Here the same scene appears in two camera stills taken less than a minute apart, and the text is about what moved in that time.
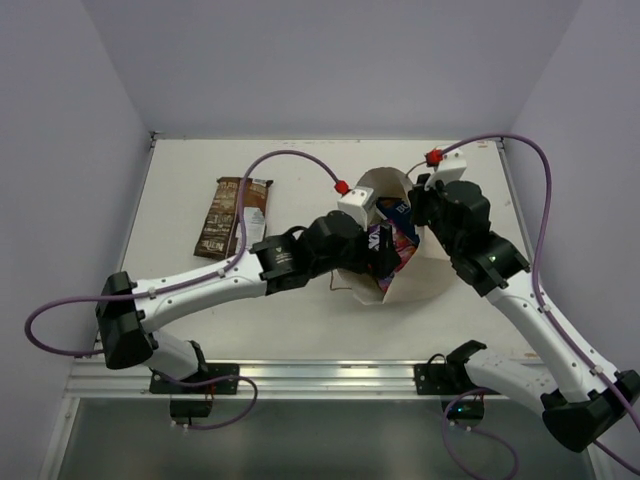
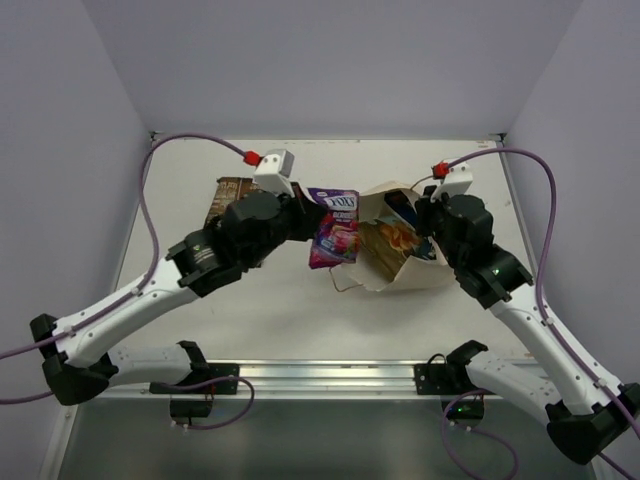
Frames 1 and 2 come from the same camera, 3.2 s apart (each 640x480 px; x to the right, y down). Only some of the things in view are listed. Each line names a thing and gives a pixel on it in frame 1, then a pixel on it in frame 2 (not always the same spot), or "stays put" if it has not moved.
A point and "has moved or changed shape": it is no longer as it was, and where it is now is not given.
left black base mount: [193, 397] stays put
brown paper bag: [426, 274] has moved or changed shape
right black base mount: [451, 380] stays put
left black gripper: [367, 248] → [310, 220]
